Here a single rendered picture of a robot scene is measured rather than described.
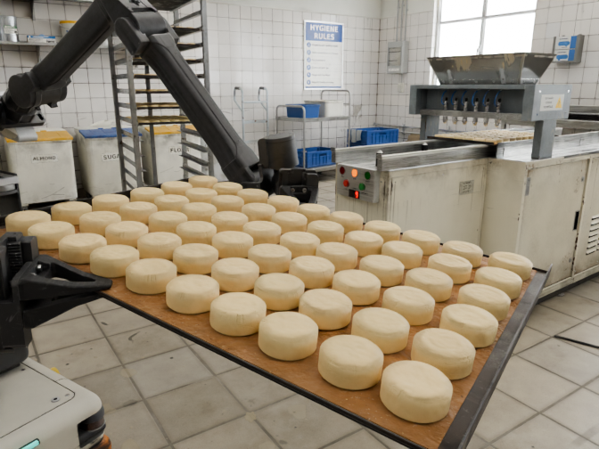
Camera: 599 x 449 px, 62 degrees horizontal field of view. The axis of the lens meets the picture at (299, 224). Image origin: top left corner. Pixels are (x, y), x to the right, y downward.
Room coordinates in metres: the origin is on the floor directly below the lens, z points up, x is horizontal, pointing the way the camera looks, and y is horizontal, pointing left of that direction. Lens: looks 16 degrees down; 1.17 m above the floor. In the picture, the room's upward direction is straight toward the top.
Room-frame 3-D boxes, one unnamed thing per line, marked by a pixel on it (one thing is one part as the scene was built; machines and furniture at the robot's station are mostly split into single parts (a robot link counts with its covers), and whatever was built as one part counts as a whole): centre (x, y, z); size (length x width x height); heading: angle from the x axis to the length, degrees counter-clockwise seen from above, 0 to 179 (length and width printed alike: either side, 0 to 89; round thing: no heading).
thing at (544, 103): (2.65, -0.95, 1.01); 0.72 x 0.33 x 0.34; 36
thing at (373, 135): (6.91, -1.01, 0.50); 0.60 x 0.40 x 0.20; 126
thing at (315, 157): (6.44, -0.18, 0.29); 0.56 x 0.38 x 0.20; 132
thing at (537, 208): (2.93, -1.34, 0.42); 1.28 x 0.72 x 0.84; 126
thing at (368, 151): (2.83, -0.96, 0.87); 2.01 x 0.03 x 0.07; 126
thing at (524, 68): (2.65, -0.95, 1.25); 0.56 x 0.29 x 0.14; 36
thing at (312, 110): (6.29, -0.04, 0.88); 0.40 x 0.30 x 0.16; 37
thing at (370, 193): (2.13, -0.25, 0.77); 0.24 x 0.04 x 0.14; 36
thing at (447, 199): (2.35, -0.54, 0.45); 0.70 x 0.34 x 0.90; 126
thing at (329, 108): (6.55, -0.31, 0.90); 0.44 x 0.36 x 0.20; 42
